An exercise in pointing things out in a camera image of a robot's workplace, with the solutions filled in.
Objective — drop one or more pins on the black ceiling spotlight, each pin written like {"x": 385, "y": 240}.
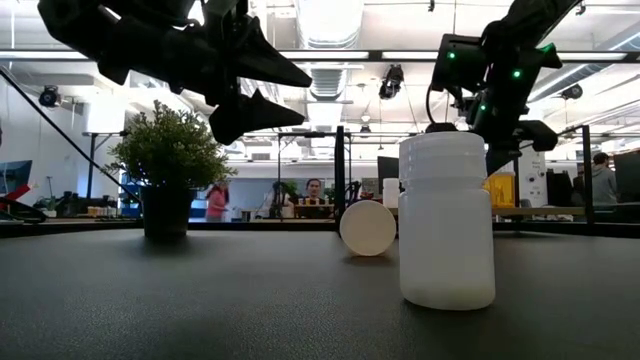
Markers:
{"x": 571, "y": 91}
{"x": 48, "y": 97}
{"x": 391, "y": 80}

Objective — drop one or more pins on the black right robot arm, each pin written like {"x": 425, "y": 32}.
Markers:
{"x": 530, "y": 20}

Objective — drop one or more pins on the black monitor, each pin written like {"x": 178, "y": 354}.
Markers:
{"x": 387, "y": 170}

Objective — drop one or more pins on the opaque white plastic bottle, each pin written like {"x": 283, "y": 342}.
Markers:
{"x": 445, "y": 240}

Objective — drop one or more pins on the white small cap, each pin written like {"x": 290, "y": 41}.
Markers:
{"x": 391, "y": 192}

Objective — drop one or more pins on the blue lit monitor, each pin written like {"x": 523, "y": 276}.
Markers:
{"x": 15, "y": 175}

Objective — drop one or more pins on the small amber bottle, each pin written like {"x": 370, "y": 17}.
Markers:
{"x": 507, "y": 192}

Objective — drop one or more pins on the wide amber bottle white cap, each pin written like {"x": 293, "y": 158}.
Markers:
{"x": 490, "y": 192}

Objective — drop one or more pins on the black table mat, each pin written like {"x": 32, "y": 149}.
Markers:
{"x": 150, "y": 300}

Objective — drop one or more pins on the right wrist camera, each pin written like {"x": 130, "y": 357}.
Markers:
{"x": 460, "y": 70}

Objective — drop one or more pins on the amber pill bottle white cap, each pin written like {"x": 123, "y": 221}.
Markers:
{"x": 367, "y": 227}

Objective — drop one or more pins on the green plant in black pot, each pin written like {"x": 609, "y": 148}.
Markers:
{"x": 167, "y": 160}

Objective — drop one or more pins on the person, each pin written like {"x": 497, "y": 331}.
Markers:
{"x": 313, "y": 190}
{"x": 216, "y": 202}
{"x": 604, "y": 182}

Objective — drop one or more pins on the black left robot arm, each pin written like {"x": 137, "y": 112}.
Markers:
{"x": 70, "y": 25}

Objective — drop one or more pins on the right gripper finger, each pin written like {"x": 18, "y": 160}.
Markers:
{"x": 502, "y": 156}
{"x": 539, "y": 136}

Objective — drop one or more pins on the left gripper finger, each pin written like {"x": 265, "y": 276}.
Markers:
{"x": 245, "y": 115}
{"x": 265, "y": 60}

